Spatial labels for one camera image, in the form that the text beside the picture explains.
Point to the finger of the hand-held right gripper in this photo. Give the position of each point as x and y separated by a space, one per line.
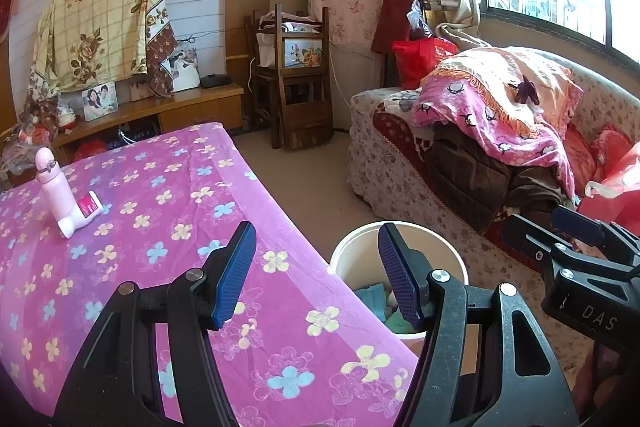
525 239
577 224

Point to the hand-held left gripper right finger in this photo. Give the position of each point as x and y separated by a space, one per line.
397 277

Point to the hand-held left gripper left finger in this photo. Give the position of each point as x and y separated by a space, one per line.
235 277

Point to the green cloth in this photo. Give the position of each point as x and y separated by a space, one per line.
400 324

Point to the white bucket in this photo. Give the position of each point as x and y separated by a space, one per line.
360 247

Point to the pink red plastic bag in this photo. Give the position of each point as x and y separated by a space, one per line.
620 187

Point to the red cushion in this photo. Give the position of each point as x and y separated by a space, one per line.
582 154

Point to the dark brown jacket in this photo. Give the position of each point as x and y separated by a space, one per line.
465 177

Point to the purple floral blanket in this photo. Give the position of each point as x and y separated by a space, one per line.
150 187

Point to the floral covered sofa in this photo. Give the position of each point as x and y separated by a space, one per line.
390 147

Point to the pink printed blanket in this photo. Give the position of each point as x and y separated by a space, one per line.
475 107

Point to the dark purple bow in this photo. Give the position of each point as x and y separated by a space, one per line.
525 91

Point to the white tube with pink label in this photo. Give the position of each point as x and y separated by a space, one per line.
90 207

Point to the wooden chair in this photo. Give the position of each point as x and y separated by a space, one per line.
305 117

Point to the wooden cabinet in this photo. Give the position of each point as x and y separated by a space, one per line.
200 99

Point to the red ball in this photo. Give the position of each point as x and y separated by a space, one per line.
91 151

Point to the black box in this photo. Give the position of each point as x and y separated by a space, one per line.
216 81

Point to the pink bottle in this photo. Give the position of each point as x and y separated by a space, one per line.
50 187

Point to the wedding photo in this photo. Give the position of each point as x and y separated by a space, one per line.
181 69

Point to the framed couple photo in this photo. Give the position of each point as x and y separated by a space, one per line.
100 102

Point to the printed box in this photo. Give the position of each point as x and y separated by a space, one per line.
302 53

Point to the red ornaments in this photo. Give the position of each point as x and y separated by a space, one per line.
45 122

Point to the red hanging garment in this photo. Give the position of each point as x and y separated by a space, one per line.
397 7

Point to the checked floral cloth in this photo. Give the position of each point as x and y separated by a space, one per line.
100 22

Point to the small brown frame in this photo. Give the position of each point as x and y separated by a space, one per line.
140 91

